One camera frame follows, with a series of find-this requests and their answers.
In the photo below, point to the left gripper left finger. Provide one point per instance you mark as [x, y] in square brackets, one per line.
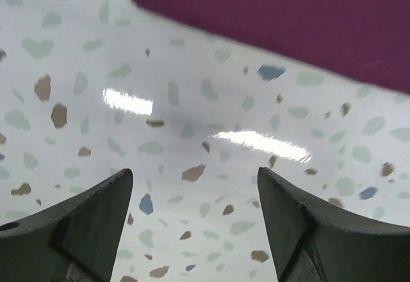
[74, 240]

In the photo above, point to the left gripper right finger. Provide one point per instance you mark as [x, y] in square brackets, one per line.
[313, 240]

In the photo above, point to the purple cloth wrap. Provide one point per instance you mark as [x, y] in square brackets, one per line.
[366, 40]

